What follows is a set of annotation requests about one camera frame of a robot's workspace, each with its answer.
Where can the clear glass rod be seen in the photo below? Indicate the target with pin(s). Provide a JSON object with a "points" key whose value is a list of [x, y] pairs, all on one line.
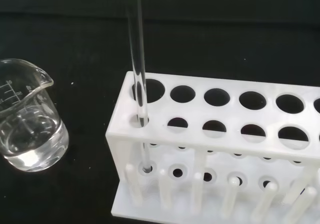
{"points": [[137, 47]]}

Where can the white test tube rack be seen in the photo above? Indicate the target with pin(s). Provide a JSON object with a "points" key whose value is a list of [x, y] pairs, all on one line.
{"points": [[225, 144]]}

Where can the black bench cloth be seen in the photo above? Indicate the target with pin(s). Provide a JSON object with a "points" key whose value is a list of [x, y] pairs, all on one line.
{"points": [[225, 34]]}

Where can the small glass beaker with water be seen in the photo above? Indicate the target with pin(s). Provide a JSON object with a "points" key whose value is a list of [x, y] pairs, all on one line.
{"points": [[32, 134]]}

